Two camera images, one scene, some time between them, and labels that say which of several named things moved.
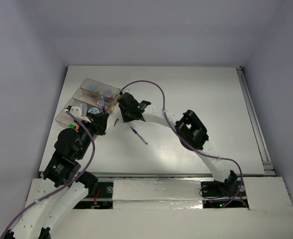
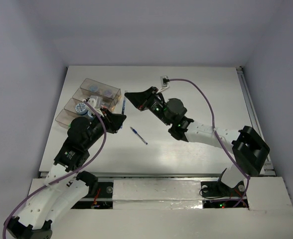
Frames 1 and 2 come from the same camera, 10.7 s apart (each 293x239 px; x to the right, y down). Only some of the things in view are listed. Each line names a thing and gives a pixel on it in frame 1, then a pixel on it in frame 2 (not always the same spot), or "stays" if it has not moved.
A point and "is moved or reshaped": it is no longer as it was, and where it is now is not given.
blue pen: [135, 131] stays
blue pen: [103, 104] is moved or reshaped
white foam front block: [157, 194] stays
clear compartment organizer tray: [94, 97] stays
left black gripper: [100, 122] to [108, 120]
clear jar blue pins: [93, 88] stays
